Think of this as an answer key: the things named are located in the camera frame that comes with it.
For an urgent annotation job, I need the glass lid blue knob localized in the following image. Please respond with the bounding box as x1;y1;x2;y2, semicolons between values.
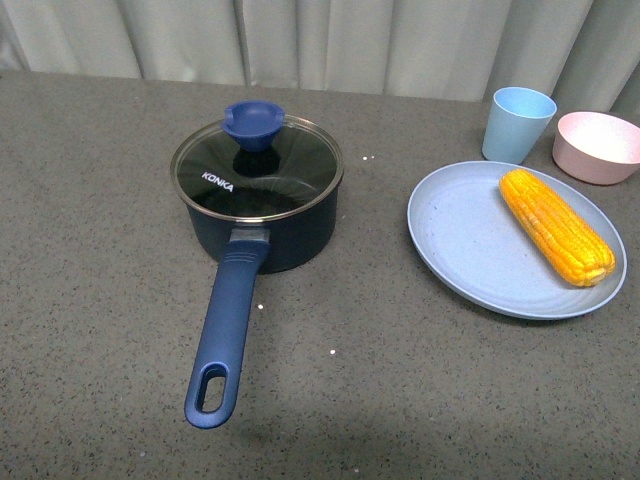
171;100;344;222

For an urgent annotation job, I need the pink bowl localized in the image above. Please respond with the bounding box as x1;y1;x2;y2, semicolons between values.
552;111;639;185

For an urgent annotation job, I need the light blue cup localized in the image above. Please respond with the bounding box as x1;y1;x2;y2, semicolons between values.
481;86;557;165

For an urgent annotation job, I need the light blue plate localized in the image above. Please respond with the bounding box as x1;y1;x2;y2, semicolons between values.
407;160;628;320

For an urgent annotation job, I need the yellow corn cob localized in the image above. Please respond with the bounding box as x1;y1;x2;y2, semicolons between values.
498;169;616;287

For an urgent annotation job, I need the dark blue saucepan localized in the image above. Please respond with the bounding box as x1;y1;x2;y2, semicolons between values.
179;184;340;429

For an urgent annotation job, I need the grey curtain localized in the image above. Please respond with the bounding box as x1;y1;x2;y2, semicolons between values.
1;0;639;113

